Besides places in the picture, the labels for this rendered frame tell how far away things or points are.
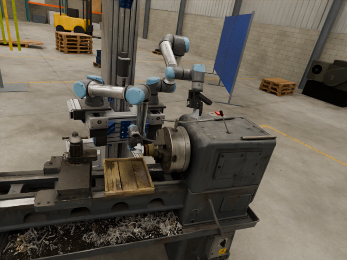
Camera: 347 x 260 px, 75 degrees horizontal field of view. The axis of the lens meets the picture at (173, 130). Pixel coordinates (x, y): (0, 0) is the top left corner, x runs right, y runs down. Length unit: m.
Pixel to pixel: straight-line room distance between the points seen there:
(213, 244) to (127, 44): 1.77
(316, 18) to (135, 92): 11.02
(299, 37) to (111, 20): 10.77
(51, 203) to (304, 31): 11.68
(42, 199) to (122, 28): 1.37
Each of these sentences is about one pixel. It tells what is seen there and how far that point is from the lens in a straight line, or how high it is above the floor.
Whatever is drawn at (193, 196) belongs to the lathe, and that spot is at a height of 0.83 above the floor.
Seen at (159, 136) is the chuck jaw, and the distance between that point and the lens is 1.52.
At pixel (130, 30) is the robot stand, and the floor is 1.74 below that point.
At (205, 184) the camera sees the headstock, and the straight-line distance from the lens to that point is 1.56.
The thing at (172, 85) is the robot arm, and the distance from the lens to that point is 2.04.
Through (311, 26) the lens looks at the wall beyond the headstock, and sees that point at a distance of 12.09.
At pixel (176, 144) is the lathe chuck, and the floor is 1.19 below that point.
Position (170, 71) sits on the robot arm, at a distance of 1.47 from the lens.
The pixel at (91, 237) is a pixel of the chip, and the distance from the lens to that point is 1.67.
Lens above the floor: 1.87
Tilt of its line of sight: 26 degrees down
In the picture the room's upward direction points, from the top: 10 degrees clockwise
